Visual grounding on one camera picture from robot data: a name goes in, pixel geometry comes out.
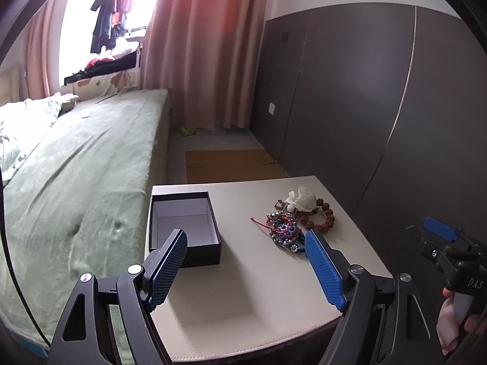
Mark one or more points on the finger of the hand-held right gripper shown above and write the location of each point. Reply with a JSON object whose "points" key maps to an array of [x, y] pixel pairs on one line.
{"points": [[439, 229], [414, 243]]}

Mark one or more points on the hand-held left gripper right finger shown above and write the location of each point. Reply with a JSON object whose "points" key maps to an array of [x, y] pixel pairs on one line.
{"points": [[323, 273]]}

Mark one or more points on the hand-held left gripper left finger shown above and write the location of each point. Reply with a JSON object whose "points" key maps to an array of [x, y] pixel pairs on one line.
{"points": [[167, 270]]}

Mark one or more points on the black jewelry box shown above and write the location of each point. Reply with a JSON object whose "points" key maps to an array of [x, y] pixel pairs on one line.
{"points": [[201, 253]]}

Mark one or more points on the person's right hand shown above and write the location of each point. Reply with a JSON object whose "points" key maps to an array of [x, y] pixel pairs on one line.
{"points": [[446, 325]]}

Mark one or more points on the flat brown cardboard sheet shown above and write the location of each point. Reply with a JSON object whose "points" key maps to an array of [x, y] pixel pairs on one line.
{"points": [[232, 165]]}

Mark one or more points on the bed with green sheet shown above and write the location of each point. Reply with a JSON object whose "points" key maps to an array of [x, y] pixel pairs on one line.
{"points": [[95, 159]]}

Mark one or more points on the small yellow-green object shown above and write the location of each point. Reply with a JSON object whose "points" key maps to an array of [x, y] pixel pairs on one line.
{"points": [[188, 131]]}

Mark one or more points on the dark grey wardrobe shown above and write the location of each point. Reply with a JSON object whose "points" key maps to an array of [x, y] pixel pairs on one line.
{"points": [[342, 102]]}

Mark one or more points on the floral cushion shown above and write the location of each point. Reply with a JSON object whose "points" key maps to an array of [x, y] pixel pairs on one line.
{"points": [[110, 81]]}

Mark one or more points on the pale green quilt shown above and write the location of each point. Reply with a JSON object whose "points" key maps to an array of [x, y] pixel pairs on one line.
{"points": [[23, 121]]}

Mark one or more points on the pile of dark clothes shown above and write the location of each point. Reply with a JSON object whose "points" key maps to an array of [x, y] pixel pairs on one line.
{"points": [[102, 67]]}

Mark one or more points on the pink curtain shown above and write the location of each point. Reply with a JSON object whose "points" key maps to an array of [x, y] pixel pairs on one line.
{"points": [[42, 57], [198, 45]]}

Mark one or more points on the hanging dark clothes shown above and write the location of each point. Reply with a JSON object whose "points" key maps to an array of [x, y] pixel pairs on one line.
{"points": [[108, 15]]}

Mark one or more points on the white wall socket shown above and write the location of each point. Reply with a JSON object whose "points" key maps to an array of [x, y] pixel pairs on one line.
{"points": [[272, 108]]}

